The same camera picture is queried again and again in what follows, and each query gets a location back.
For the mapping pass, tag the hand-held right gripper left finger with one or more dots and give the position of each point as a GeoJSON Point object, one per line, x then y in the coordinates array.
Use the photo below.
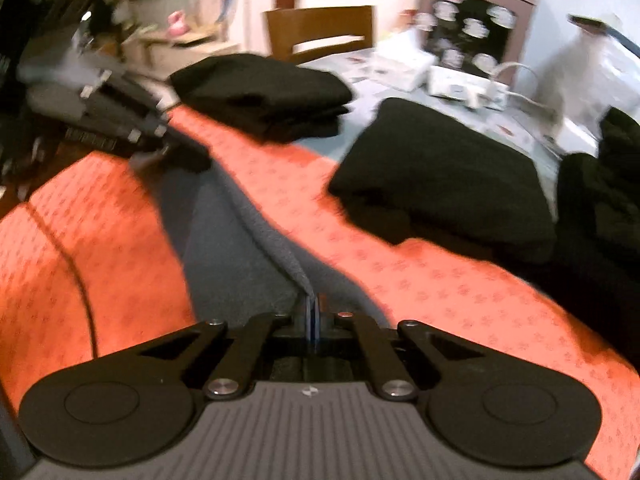
{"type": "Point", "coordinates": [306, 322]}

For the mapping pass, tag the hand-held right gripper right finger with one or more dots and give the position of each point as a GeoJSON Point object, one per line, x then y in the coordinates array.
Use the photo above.
{"type": "Point", "coordinates": [320, 322]}

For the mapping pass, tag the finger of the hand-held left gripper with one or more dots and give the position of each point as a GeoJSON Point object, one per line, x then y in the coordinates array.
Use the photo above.
{"type": "Point", "coordinates": [150, 120]}
{"type": "Point", "coordinates": [110, 145]}

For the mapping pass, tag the grey garment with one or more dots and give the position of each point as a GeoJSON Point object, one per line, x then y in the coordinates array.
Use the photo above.
{"type": "Point", "coordinates": [235, 250]}

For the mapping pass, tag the pink toy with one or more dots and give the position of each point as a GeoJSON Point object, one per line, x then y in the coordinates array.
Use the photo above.
{"type": "Point", "coordinates": [177, 22]}

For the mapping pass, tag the black folded garment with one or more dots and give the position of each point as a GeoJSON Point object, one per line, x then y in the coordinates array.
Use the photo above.
{"type": "Point", "coordinates": [260, 95]}
{"type": "Point", "coordinates": [440, 180]}
{"type": "Point", "coordinates": [595, 200]}

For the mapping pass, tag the orange patterned mat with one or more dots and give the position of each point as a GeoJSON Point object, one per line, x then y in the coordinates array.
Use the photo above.
{"type": "Point", "coordinates": [450, 285]}

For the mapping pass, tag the wooden chair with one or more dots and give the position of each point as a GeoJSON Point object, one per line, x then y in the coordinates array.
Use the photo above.
{"type": "Point", "coordinates": [320, 22]}

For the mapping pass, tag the white tissue box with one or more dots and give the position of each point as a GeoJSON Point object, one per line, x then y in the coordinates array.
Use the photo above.
{"type": "Point", "coordinates": [400, 65]}

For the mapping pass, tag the white power strip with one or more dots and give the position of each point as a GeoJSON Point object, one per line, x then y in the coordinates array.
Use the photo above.
{"type": "Point", "coordinates": [450, 82]}

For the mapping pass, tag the white charger adapter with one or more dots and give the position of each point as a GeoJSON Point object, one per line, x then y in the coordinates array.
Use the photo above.
{"type": "Point", "coordinates": [487, 95]}

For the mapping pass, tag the white flat box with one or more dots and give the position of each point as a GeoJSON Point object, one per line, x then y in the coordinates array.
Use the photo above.
{"type": "Point", "coordinates": [580, 137]}

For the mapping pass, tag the black fleece garment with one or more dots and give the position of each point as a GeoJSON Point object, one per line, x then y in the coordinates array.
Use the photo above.
{"type": "Point", "coordinates": [622, 135]}

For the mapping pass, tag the sterilizer cabinet with stickers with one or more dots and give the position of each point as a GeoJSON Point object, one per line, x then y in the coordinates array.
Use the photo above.
{"type": "Point", "coordinates": [525, 20]}

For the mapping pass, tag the dark flat device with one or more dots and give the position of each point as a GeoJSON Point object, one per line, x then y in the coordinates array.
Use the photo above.
{"type": "Point", "coordinates": [590, 21]}

